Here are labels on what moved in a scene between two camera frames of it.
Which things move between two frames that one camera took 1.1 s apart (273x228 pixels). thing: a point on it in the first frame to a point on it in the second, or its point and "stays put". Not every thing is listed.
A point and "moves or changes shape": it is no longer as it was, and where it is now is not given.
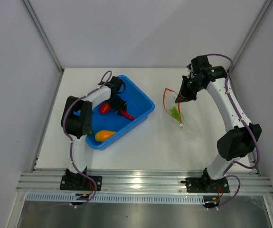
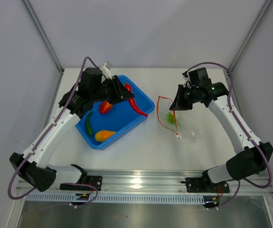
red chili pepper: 124,112 to 132,102
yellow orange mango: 101,136 stays put
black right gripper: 184,95 to 178,104
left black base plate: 80,183 stays put
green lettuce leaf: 175,112 to 170,118
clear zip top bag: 169,97 moves or changes shape
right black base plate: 205,185 stays put
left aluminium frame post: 43,36 stays put
